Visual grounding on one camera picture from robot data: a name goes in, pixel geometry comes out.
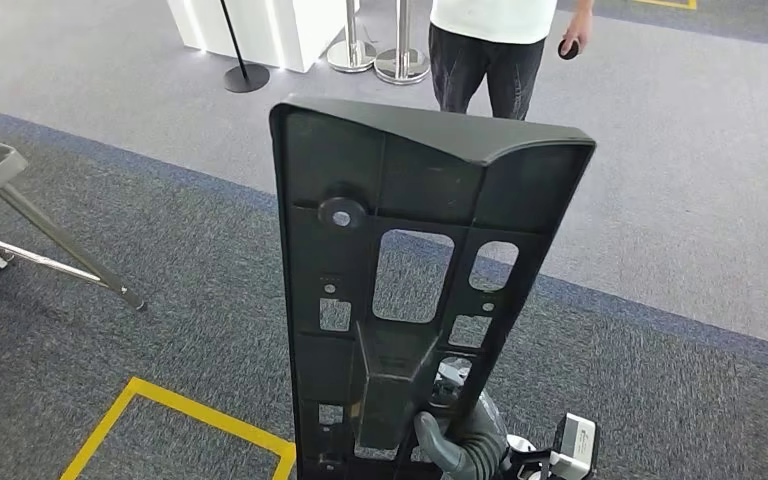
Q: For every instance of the black plastic plate holder part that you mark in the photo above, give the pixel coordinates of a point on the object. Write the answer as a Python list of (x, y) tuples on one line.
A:
[(331, 152)]

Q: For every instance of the small black round object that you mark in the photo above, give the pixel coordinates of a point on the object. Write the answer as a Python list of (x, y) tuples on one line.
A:
[(569, 50)]

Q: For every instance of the chrome stanchion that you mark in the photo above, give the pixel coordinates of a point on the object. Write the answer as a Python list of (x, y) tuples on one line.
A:
[(351, 56), (402, 66)]

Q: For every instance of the person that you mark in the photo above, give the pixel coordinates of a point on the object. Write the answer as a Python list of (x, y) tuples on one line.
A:
[(483, 60)]

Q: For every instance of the black stanchion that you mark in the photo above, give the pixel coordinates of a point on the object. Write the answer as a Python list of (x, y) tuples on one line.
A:
[(246, 78)]

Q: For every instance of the white counter block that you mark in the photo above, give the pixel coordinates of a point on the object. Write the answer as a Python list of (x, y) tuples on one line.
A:
[(271, 33)]

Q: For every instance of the yellow floor tape square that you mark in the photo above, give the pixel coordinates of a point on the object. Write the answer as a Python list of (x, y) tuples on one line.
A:
[(212, 416)]

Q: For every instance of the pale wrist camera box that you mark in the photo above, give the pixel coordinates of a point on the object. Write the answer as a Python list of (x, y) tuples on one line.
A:
[(579, 440)]

